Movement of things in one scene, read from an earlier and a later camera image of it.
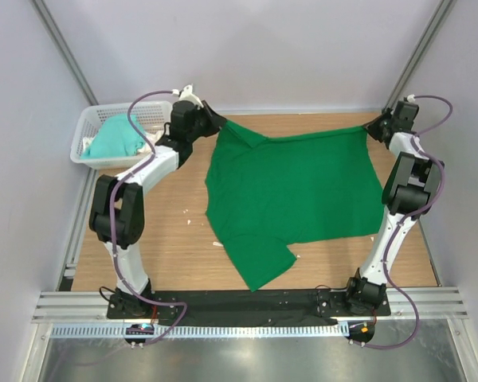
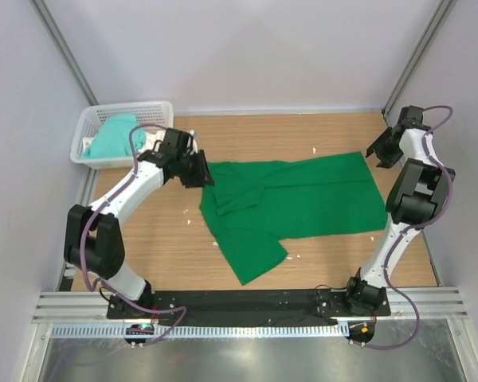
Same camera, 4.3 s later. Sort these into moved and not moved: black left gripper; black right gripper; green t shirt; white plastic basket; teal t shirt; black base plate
Moved: green t shirt; black left gripper; black right gripper
Not moved: teal t shirt; black base plate; white plastic basket
